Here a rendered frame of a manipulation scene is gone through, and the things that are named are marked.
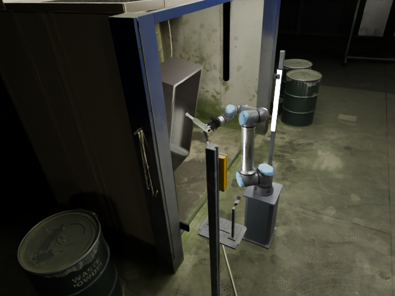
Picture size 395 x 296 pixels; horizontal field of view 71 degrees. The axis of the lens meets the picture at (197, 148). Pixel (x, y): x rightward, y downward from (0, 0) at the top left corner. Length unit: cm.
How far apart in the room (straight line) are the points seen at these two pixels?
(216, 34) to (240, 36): 40
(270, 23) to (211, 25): 92
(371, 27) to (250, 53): 501
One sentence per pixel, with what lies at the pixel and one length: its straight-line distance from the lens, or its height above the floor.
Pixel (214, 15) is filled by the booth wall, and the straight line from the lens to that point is 460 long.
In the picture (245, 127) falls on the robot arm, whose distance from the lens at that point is 232.
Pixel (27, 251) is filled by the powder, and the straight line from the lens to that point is 242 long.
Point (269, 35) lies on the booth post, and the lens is 435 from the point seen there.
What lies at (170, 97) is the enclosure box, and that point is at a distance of 256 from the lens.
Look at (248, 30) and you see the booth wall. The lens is 443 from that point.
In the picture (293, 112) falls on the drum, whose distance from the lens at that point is 512.
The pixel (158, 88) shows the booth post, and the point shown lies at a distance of 185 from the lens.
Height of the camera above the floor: 249
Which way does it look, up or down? 33 degrees down
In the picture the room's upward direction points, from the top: 3 degrees counter-clockwise
